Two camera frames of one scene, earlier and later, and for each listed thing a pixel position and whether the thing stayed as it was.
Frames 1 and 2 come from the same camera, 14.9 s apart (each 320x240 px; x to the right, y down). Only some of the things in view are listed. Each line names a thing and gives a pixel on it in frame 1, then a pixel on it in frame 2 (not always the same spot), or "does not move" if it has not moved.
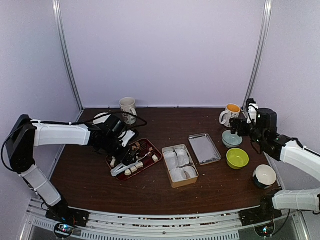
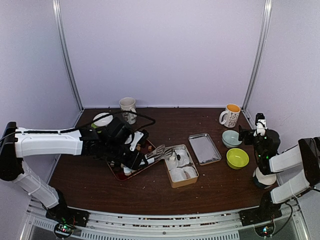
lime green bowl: x=237 y=158 does not move
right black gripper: x=234 y=126 → x=242 y=133
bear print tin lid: x=204 y=148 does not move
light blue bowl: x=231 y=140 does not move
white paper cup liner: x=183 y=157 does not move
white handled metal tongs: x=121 y=167 → x=157 y=153
